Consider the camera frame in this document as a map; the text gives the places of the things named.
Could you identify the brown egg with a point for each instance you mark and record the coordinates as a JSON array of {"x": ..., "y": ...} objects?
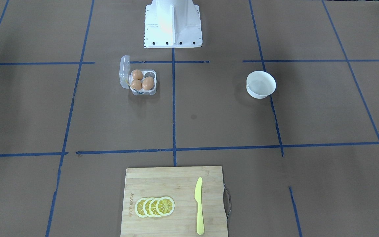
[
  {"x": 137, "y": 74},
  {"x": 136, "y": 84},
  {"x": 148, "y": 83}
]

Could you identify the clear plastic egg box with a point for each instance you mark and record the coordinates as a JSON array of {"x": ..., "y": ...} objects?
[{"x": 126, "y": 78}]

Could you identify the brown egg front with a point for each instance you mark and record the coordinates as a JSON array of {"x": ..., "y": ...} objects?
[{"x": 136, "y": 84}]

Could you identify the bamboo cutting board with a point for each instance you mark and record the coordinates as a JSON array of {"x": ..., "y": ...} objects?
[{"x": 179, "y": 184}]

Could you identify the white bowl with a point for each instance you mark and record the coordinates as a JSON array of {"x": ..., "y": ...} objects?
[{"x": 260, "y": 84}]

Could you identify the lemon slice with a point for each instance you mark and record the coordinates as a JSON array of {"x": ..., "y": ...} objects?
[
  {"x": 140, "y": 208},
  {"x": 165, "y": 206},
  {"x": 152, "y": 207},
  {"x": 146, "y": 207}
]

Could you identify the yellow plastic knife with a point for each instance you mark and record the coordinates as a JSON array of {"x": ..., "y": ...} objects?
[{"x": 198, "y": 199}]

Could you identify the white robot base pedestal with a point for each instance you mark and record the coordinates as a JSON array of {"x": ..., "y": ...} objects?
[{"x": 172, "y": 24}]

